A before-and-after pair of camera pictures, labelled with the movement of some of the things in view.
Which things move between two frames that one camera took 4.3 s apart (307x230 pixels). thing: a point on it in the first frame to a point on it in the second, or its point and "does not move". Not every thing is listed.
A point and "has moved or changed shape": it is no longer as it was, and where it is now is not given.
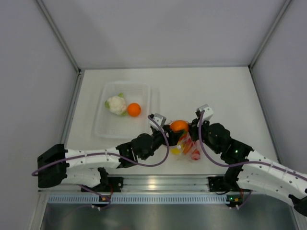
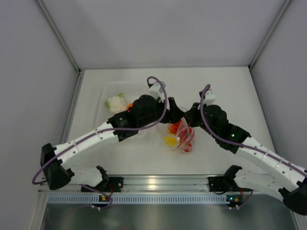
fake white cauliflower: x=117 y=104 does not move
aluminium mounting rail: x=148 y=183 does not move
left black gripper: x=173 y=136 to x=174 y=114
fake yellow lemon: x=175 y=151 has moved or changed shape
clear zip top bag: x=186 y=149 has moved or changed shape
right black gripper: x=193 y=129 to x=191 y=115
